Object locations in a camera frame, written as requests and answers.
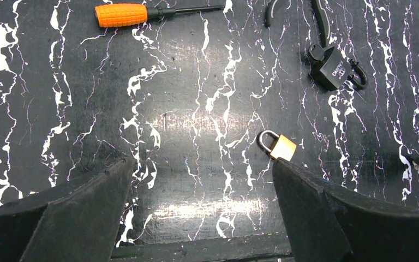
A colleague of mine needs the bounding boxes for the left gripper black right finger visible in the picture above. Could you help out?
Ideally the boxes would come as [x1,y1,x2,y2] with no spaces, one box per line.
[272,159,419,261]

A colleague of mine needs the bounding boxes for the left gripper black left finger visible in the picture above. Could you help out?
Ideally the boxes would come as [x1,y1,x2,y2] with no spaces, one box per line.
[0,156,135,261]

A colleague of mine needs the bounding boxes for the brass padlock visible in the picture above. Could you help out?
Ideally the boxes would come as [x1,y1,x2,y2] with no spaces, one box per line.
[257,130,297,161]

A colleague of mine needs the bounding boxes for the black padlock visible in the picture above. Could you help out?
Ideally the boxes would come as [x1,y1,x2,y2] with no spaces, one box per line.
[307,44,368,91]

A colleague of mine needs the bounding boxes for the black handled pliers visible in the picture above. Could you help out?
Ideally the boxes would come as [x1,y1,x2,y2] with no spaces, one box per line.
[264,0,331,48]

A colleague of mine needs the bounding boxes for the orange handled screwdriver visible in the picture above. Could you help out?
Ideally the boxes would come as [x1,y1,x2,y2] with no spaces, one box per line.
[94,3,225,28]

